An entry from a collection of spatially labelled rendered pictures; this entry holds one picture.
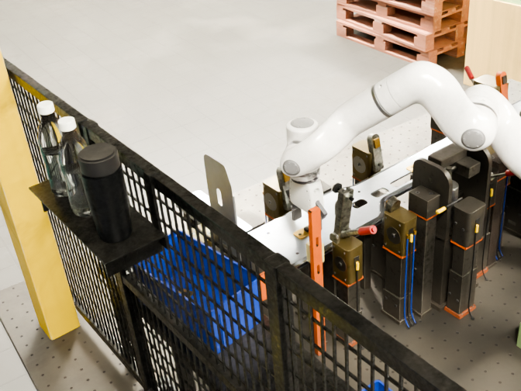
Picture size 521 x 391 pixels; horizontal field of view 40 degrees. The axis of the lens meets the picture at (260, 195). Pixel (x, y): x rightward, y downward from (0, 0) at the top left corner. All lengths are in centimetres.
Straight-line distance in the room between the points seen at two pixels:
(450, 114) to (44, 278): 123
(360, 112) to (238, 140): 293
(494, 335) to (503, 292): 20
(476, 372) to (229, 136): 300
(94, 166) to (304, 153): 67
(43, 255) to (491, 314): 133
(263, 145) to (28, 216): 271
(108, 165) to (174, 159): 328
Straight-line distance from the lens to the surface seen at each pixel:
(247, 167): 436
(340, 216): 187
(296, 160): 180
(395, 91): 174
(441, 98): 171
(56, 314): 228
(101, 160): 127
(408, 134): 318
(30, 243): 212
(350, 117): 179
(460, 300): 220
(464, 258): 211
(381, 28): 584
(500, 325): 224
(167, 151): 465
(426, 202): 198
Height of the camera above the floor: 221
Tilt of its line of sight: 33 degrees down
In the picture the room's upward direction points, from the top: 5 degrees counter-clockwise
